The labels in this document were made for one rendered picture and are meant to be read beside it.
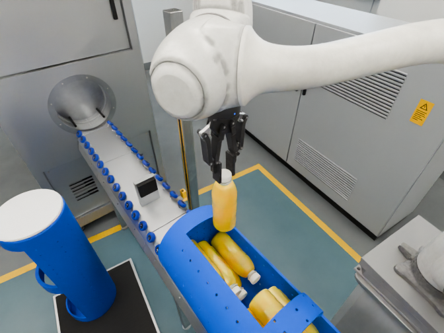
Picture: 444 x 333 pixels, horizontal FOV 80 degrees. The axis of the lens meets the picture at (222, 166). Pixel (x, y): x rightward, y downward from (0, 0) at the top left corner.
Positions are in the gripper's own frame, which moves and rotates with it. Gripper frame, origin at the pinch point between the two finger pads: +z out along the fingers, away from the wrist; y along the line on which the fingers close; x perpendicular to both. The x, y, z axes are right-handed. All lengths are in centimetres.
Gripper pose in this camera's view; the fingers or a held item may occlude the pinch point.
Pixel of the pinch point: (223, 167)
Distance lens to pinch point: 69.5
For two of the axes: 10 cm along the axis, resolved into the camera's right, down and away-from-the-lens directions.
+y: -7.8, 4.2, -4.6
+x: 6.2, 5.2, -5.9
